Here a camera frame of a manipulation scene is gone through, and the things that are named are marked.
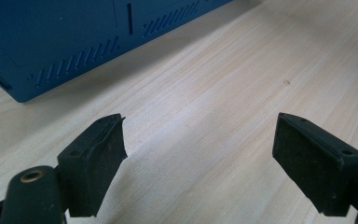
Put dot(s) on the blue plastic file rack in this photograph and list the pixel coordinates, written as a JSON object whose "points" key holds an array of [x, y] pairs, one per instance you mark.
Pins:
{"points": [[59, 37]]}

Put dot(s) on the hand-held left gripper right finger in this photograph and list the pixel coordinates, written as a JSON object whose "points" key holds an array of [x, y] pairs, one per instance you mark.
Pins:
{"points": [[313, 168]]}

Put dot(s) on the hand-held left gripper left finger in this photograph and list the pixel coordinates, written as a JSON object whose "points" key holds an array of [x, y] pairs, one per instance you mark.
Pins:
{"points": [[93, 174]]}

